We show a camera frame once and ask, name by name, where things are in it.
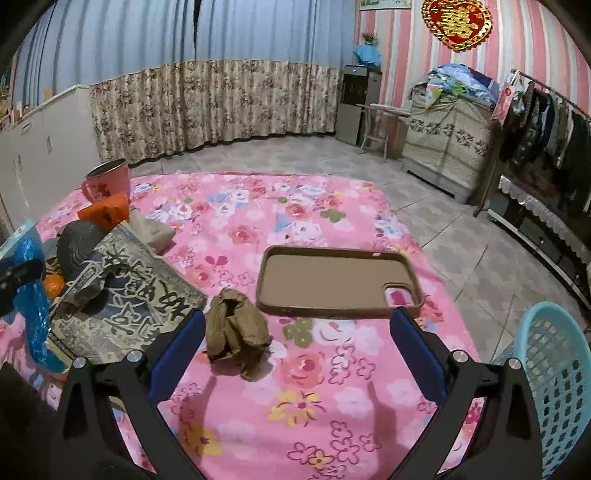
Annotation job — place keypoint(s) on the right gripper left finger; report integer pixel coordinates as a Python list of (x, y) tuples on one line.
[(87, 443)]

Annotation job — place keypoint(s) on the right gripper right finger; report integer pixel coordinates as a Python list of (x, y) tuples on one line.
[(506, 443)]

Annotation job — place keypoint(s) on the orange mandarin fruit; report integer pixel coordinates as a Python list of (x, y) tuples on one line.
[(53, 285)]

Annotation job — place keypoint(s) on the light blue laundry basket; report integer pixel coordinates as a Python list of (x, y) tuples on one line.
[(556, 359)]

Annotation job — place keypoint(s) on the blue plastic bag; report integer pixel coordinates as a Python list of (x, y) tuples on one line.
[(22, 291)]

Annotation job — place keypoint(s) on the blue tissue box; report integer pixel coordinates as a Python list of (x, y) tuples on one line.
[(27, 229)]

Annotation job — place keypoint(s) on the low tv shelf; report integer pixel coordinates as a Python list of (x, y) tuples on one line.
[(544, 234)]

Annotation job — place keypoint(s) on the brown phone case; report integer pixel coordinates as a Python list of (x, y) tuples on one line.
[(336, 283)]

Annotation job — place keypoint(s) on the pink metal mug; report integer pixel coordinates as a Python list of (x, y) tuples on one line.
[(106, 180)]

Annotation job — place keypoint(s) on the white cabinet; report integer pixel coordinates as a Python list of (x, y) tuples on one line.
[(47, 155)]

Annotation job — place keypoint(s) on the clothes rack with clothes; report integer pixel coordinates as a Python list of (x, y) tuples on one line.
[(543, 149)]

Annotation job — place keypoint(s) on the cloth covered chest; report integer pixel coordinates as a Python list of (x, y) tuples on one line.
[(448, 144)]

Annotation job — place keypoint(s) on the floral beige curtain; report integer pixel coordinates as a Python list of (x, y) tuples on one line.
[(182, 106)]

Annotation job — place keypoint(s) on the small folding table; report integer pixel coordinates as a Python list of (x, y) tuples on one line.
[(377, 120)]

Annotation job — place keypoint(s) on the pile of blue bedding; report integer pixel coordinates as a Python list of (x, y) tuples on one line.
[(460, 80)]

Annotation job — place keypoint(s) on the water dispenser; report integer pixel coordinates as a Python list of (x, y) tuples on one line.
[(360, 86)]

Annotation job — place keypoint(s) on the red heart wall decoration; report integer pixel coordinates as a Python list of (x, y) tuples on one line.
[(460, 25)]

